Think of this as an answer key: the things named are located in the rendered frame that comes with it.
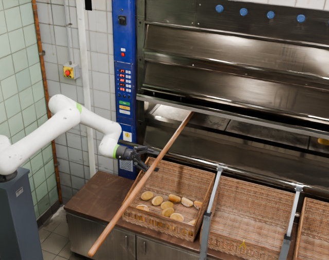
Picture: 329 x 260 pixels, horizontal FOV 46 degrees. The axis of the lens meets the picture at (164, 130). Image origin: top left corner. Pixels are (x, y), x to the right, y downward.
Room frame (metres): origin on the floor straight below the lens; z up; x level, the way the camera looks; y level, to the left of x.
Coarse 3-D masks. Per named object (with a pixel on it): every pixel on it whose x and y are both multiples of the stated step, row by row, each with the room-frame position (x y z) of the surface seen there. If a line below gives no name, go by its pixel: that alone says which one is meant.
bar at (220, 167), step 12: (132, 144) 2.24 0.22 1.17; (180, 156) 2.11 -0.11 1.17; (228, 168) 1.99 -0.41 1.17; (216, 180) 1.97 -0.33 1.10; (276, 180) 1.89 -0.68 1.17; (204, 216) 1.81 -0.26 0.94; (204, 228) 1.80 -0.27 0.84; (288, 228) 1.68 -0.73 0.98; (204, 240) 1.80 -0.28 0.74; (288, 240) 1.62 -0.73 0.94; (204, 252) 1.80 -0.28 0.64
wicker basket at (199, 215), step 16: (160, 160) 2.52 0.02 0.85; (176, 176) 2.45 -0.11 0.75; (192, 176) 2.41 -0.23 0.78; (208, 176) 2.38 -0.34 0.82; (128, 192) 2.23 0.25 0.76; (160, 192) 2.45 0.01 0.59; (176, 192) 2.41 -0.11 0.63; (208, 192) 2.21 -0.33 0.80; (128, 208) 2.11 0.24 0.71; (160, 208) 2.26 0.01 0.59; (192, 208) 2.27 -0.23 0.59; (144, 224) 2.07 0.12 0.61; (160, 224) 2.03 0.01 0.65; (176, 224) 1.99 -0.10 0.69; (192, 224) 1.96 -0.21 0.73; (192, 240) 1.94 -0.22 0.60
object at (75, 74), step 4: (64, 64) 2.80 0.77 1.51; (68, 64) 2.80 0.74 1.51; (72, 64) 2.80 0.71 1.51; (76, 64) 2.80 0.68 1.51; (64, 68) 2.78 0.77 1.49; (68, 68) 2.77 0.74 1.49; (72, 68) 2.75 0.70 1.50; (76, 68) 2.79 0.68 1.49; (64, 72) 2.78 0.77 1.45; (72, 72) 2.76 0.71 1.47; (76, 72) 2.78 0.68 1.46; (64, 76) 2.78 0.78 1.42; (68, 76) 2.77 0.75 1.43; (72, 76) 2.76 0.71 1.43; (76, 76) 2.78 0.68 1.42
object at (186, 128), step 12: (144, 120) 2.62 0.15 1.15; (156, 120) 2.58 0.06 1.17; (168, 120) 2.57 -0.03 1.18; (192, 132) 2.47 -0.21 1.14; (204, 132) 2.44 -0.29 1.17; (216, 132) 2.42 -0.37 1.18; (228, 132) 2.43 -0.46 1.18; (252, 144) 2.31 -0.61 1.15; (264, 144) 2.28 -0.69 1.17; (276, 144) 2.28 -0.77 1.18; (300, 156) 2.19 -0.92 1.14; (312, 156) 2.17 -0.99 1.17; (324, 156) 2.15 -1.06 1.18
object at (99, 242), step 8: (192, 112) 2.66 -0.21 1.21; (184, 120) 2.53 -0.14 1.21; (176, 136) 2.31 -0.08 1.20; (168, 144) 2.19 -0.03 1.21; (152, 168) 1.92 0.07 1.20; (144, 176) 1.83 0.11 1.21; (136, 192) 1.70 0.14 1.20; (128, 200) 1.62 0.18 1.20; (120, 208) 1.56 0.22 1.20; (120, 216) 1.51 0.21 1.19; (112, 224) 1.44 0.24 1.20; (104, 232) 1.38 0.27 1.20; (96, 240) 1.33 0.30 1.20; (96, 248) 1.29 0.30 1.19
